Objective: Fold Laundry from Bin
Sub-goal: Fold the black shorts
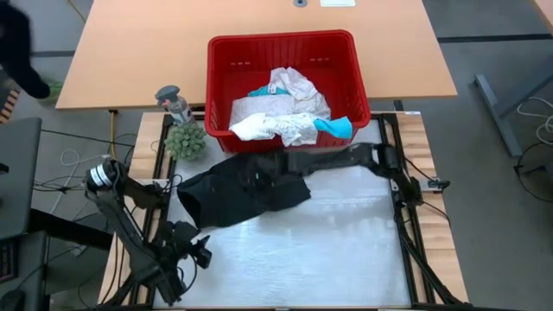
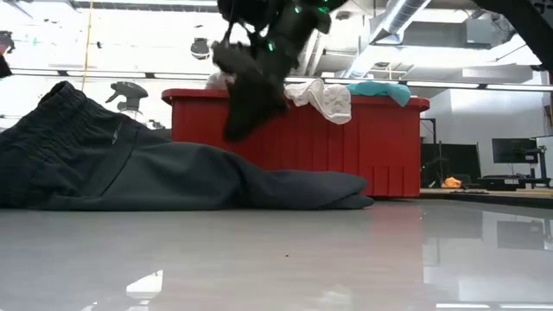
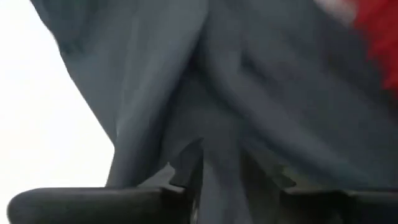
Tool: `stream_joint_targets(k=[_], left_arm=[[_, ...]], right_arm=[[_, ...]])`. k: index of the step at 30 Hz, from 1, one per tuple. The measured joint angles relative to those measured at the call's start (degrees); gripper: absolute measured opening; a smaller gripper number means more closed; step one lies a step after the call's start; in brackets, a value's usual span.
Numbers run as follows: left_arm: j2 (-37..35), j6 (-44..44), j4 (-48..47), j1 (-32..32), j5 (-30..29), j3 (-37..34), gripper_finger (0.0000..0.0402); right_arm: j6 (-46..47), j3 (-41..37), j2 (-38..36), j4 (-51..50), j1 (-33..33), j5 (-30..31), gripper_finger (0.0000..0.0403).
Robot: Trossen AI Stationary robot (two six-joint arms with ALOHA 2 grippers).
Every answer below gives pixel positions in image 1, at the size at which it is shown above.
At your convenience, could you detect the black t-shirt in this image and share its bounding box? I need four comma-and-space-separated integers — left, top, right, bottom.
176, 150, 312, 229

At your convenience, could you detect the thin white crumpled garment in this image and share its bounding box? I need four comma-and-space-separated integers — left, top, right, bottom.
270, 67, 321, 100

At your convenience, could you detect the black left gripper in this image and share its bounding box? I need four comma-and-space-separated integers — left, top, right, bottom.
166, 219, 213, 271

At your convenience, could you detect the grey metal desk leg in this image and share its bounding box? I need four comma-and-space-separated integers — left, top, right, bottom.
474, 71, 553, 157

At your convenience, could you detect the black keyboard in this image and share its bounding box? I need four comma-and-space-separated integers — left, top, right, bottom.
0, 239, 18, 284

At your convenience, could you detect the black aluminium table frame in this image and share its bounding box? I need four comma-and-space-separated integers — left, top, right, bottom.
101, 111, 472, 311

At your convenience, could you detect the green artificial plant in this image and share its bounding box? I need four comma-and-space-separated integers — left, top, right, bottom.
163, 123, 207, 162

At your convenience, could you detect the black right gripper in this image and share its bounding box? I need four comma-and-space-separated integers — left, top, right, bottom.
244, 150, 303, 191

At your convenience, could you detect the white cable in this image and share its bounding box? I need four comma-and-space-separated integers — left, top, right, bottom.
516, 95, 553, 146

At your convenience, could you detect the black wire ring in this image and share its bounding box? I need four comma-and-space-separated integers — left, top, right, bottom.
512, 141, 553, 199

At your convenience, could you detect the yellow cable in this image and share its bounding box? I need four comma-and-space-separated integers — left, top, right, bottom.
109, 110, 118, 159

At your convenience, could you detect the white lace garment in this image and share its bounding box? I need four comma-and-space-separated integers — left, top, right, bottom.
228, 93, 332, 147

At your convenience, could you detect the wooden desk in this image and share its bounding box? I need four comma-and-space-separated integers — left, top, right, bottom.
54, 0, 458, 112
531, 0, 553, 34

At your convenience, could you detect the red plastic laundry bin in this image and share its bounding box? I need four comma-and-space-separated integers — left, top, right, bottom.
203, 29, 372, 153

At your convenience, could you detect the teal garment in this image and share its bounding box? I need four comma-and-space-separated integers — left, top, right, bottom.
248, 85, 353, 140

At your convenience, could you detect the hazard striped floor mat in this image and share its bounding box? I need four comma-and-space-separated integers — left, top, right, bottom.
0, 88, 22, 124

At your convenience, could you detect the person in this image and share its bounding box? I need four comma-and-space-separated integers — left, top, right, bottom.
0, 2, 64, 103

